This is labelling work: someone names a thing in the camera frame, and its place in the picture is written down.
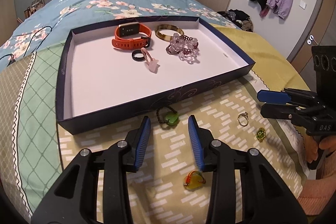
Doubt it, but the dark blue shallow box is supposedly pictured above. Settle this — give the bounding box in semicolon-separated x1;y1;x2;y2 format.
56;16;256;135

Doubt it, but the black charging cable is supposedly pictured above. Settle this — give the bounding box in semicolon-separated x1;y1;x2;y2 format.
0;26;53;67

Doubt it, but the person's right hand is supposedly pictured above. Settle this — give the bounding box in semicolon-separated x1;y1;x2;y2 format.
303;134;336;164

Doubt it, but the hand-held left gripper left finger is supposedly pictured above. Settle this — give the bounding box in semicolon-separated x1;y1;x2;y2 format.
31;116;152;224

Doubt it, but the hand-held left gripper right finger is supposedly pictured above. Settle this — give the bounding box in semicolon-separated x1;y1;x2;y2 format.
188;115;307;224

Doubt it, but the wooden door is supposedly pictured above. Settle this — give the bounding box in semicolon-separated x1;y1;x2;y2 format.
286;0;336;75

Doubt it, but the orange yellow glass ring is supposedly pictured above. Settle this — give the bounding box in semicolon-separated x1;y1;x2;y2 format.
183;170;207;191

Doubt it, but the clear crystal bead bracelet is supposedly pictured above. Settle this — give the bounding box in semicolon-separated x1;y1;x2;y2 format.
169;32;200;65

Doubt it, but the orange smartwatch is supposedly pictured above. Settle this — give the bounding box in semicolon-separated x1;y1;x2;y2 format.
112;22;152;51

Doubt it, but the green jade pendant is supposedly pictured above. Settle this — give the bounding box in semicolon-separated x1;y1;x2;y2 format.
156;106;180;129

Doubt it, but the maroon scarf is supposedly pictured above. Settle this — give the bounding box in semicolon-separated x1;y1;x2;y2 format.
259;5;271;18

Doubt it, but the black ring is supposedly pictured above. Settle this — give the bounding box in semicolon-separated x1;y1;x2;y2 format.
131;49;145;61

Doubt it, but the person's right forearm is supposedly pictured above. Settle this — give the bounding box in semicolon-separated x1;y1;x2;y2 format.
298;152;336;218

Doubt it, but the tan lattice-pattern mat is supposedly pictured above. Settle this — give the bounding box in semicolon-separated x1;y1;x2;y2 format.
0;56;36;216

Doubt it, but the thin ring with stone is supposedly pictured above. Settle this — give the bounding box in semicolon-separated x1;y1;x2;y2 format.
238;112;249;127

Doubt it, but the pile of dark clothes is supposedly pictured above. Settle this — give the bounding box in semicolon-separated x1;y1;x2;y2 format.
217;9;254;32

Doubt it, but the gold bangle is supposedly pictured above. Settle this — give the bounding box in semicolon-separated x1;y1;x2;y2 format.
154;25;184;43

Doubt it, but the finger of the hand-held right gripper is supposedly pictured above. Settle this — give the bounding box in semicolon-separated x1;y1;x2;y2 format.
260;102;326;121
257;88;319;105

